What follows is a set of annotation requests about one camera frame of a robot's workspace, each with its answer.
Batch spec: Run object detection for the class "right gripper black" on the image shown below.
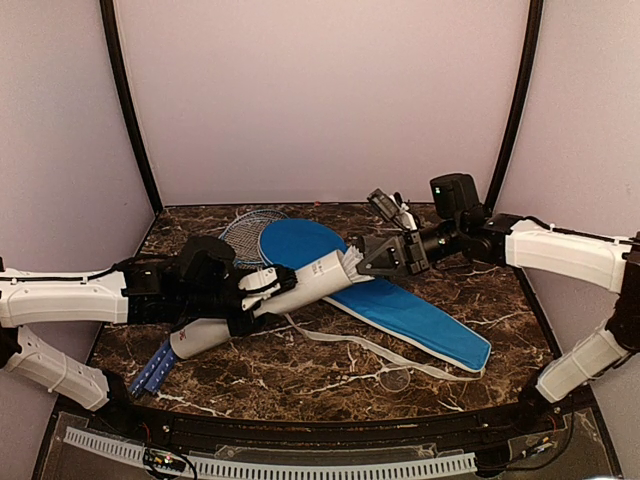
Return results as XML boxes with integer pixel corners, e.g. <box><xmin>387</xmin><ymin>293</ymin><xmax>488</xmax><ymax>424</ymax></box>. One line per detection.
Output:
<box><xmin>358</xmin><ymin>216</ymin><xmax>465</xmax><ymax>276</ymax></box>

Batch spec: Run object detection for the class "white shuttlecock tube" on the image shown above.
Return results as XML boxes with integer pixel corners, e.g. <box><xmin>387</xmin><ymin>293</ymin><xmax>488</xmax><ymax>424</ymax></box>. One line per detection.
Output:
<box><xmin>169</xmin><ymin>250</ymin><xmax>355</xmax><ymax>360</ymax></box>

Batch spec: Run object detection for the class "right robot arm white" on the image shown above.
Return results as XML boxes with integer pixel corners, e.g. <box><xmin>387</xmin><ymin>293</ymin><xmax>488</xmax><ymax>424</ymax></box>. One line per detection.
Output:
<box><xmin>357</xmin><ymin>183</ymin><xmax>639</xmax><ymax>434</ymax></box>

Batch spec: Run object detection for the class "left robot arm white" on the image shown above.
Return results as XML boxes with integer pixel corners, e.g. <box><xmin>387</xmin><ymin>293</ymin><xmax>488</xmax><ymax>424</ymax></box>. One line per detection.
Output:
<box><xmin>1</xmin><ymin>255</ymin><xmax>297</xmax><ymax>436</ymax></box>

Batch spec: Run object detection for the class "blue badminton racket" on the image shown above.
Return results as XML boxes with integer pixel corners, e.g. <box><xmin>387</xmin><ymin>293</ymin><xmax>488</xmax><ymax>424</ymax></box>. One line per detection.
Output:
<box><xmin>123</xmin><ymin>209</ymin><xmax>294</xmax><ymax>398</ymax></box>
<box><xmin>143</xmin><ymin>349</ymin><xmax>176</xmax><ymax>394</ymax></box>

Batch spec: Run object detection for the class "blue racket cover bag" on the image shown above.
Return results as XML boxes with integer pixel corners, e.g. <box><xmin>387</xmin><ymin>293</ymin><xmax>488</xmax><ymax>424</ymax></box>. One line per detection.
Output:
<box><xmin>258</xmin><ymin>219</ymin><xmax>491</xmax><ymax>381</ymax></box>

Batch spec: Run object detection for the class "clear plastic disc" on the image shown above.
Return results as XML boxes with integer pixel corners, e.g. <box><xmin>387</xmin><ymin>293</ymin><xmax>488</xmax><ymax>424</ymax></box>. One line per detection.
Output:
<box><xmin>379</xmin><ymin>368</ymin><xmax>411</xmax><ymax>393</ymax></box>

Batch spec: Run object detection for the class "white shuttlecock back wall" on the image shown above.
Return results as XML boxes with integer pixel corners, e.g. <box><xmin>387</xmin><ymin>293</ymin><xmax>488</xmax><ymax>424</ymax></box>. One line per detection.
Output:
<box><xmin>341</xmin><ymin>245</ymin><xmax>374</xmax><ymax>284</ymax></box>

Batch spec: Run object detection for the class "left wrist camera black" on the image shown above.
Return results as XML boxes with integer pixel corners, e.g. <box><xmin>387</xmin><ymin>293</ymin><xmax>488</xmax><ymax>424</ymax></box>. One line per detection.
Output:
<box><xmin>178</xmin><ymin>236</ymin><xmax>236</xmax><ymax>289</ymax></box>

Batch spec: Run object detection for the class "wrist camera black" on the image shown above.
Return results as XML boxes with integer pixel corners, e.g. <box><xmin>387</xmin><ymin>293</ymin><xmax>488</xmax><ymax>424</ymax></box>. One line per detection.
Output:
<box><xmin>430</xmin><ymin>173</ymin><xmax>481</xmax><ymax>220</ymax></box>
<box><xmin>178</xmin><ymin>236</ymin><xmax>236</xmax><ymax>289</ymax></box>

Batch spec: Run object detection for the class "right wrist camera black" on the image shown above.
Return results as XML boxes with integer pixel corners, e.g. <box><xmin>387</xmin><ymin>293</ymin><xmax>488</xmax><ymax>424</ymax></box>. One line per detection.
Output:
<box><xmin>430</xmin><ymin>173</ymin><xmax>481</xmax><ymax>220</ymax></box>

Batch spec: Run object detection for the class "white slotted cable duct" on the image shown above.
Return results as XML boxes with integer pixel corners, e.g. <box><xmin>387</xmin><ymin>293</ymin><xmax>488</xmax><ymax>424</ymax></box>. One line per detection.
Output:
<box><xmin>63</xmin><ymin>427</ymin><xmax>477</xmax><ymax>479</ymax></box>

